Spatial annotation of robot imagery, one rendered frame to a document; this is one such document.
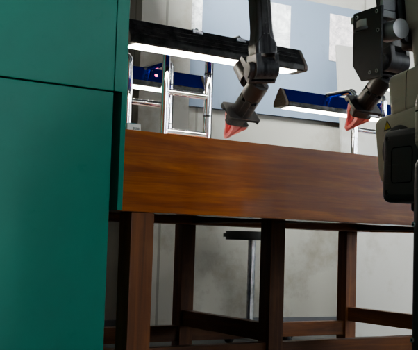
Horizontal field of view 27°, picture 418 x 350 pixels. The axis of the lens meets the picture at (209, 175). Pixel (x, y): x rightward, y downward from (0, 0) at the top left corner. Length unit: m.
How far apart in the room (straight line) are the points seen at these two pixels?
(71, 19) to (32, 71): 0.15
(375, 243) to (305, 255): 0.44
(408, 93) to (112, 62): 0.64
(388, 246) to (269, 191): 3.17
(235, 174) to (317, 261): 3.32
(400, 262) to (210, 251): 1.16
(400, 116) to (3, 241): 0.87
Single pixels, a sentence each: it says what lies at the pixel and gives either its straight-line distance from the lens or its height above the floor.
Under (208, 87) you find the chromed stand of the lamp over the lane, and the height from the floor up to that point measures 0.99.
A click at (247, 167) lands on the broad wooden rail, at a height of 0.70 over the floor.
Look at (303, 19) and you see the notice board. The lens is 5.47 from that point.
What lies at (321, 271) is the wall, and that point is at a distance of 5.43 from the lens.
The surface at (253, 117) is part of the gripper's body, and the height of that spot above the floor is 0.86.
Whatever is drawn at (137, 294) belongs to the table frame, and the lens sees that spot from 2.00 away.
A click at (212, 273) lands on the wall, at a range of 5.02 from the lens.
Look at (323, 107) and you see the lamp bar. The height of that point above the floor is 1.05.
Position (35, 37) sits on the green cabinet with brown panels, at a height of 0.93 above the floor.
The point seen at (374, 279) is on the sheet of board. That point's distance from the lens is 5.22.
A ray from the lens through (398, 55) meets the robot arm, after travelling 2.42.
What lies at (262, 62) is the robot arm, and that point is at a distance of 2.28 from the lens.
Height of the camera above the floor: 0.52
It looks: 4 degrees up
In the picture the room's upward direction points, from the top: 2 degrees clockwise
